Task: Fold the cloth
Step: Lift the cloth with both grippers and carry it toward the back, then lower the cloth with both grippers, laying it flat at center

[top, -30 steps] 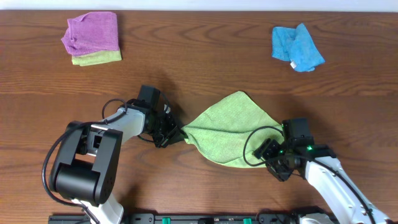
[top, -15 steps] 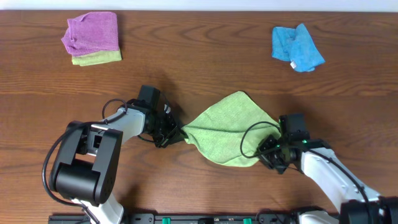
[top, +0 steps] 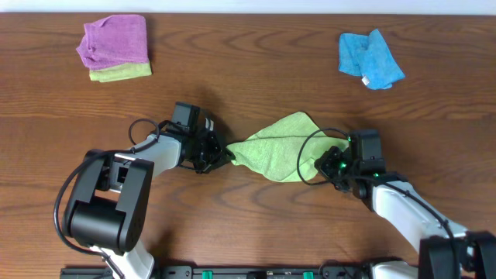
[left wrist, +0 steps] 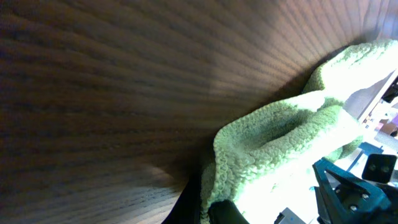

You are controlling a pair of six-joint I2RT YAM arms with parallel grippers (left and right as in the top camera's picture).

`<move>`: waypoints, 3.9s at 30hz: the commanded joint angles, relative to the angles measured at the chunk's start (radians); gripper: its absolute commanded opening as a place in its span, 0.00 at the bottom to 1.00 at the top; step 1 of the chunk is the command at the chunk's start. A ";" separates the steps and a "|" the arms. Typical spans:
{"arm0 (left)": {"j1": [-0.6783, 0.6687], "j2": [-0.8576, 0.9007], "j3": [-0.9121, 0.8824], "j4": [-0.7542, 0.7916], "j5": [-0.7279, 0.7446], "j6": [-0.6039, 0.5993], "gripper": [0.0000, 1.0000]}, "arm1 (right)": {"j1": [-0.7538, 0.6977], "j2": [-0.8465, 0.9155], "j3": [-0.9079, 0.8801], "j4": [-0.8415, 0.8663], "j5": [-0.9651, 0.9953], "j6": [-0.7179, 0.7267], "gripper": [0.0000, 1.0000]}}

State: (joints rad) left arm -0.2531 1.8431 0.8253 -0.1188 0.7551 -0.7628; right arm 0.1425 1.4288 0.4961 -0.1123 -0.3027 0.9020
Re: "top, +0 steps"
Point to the blue crumpled cloth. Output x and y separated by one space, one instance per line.
369 58

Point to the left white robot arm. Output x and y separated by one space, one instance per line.
100 209

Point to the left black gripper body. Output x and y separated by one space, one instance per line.
213 149

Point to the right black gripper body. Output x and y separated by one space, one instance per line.
333 166

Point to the light green folded cloth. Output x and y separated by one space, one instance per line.
121 72

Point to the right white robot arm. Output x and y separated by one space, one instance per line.
446 249

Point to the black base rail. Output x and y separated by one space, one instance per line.
255 272

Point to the green microfiber cloth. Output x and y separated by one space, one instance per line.
285 151

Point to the purple folded cloth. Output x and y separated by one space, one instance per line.
114 40

